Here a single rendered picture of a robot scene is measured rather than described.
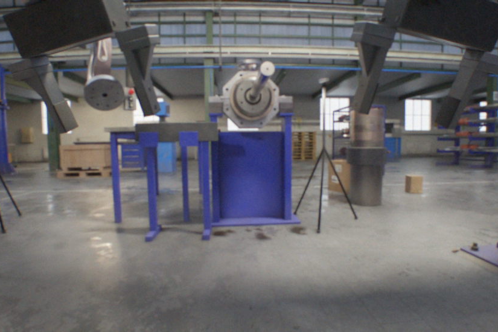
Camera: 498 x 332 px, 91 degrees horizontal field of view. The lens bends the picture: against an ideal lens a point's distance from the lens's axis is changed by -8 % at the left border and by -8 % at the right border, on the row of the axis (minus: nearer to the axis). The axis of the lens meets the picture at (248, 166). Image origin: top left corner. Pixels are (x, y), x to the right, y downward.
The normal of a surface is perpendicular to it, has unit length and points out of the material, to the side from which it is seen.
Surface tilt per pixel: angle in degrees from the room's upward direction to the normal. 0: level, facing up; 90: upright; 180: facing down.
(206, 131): 90
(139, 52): 113
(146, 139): 90
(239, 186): 90
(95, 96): 131
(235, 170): 90
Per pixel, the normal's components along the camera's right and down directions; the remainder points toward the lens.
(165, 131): 0.08, 0.07
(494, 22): 0.06, 0.47
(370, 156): -0.16, 0.08
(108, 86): 0.43, 0.69
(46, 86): 0.98, -0.13
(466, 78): -0.99, -0.11
